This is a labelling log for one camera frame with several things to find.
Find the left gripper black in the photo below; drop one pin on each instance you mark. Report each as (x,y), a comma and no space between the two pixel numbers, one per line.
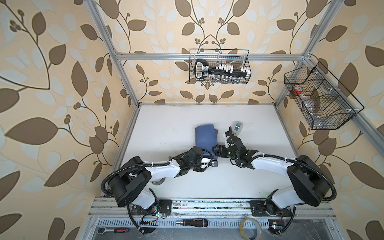
(200,169)

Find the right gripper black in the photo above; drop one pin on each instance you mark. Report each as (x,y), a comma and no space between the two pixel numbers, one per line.
(219,147)

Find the light blue wrapping paper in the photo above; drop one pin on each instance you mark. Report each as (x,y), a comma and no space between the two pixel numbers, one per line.
(206,137)

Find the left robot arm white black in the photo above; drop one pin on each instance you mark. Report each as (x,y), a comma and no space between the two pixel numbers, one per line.
(128,184)

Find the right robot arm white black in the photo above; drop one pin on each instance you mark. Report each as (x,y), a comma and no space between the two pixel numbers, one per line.
(309,184)

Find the grey tape dispenser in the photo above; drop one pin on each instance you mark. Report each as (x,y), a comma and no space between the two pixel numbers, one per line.
(237,128)

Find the black orange screwdriver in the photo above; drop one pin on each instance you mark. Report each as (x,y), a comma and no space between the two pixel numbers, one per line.
(198,223)

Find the clear tape roll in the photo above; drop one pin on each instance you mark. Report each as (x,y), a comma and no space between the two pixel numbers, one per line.
(250,229)

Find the grey duct tape roll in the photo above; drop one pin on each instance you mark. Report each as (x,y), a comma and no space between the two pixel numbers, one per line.
(158,182)

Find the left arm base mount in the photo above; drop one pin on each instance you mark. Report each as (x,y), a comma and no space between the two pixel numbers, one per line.
(161,208)

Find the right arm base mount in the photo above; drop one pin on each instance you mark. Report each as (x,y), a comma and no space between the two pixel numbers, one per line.
(261,208)

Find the black socket set rail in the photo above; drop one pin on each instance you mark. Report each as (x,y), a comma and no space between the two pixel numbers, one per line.
(202,70)

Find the back wire basket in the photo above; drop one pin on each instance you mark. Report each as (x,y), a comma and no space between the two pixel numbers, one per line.
(234,57)

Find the wire basket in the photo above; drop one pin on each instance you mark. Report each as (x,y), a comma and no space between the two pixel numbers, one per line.
(326,103)
(234,57)

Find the red handled ratchet wrench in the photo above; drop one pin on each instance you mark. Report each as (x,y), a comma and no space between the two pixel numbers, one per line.
(103,230)

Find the right wire basket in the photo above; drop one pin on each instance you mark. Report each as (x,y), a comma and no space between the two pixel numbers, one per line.
(326,103)

